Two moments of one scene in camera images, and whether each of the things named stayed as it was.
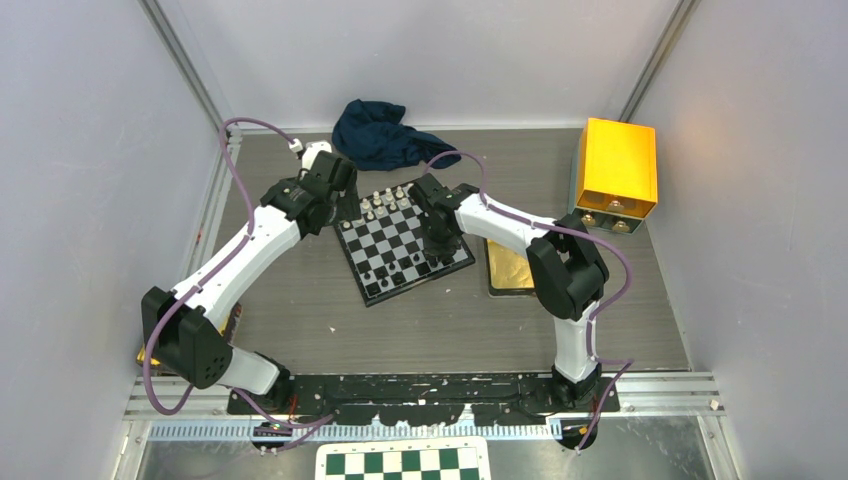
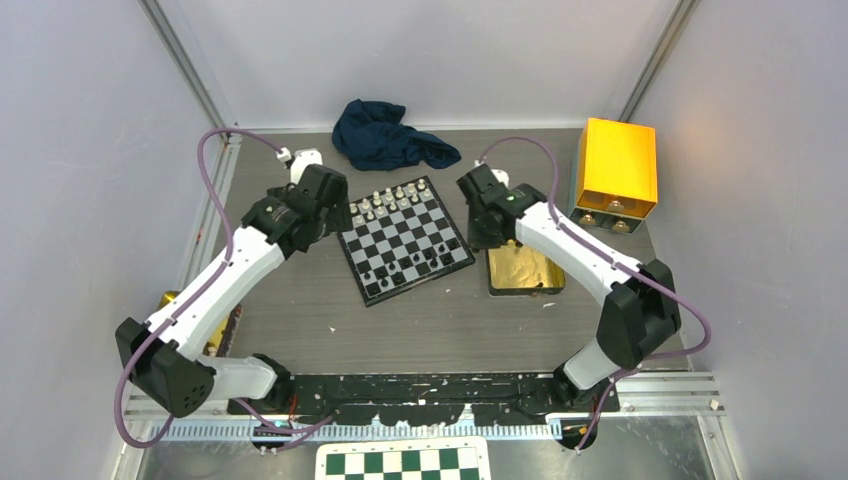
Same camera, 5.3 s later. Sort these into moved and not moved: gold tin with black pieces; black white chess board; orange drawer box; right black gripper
Moved: right black gripper
Not moved: black white chess board; orange drawer box; gold tin with black pieces
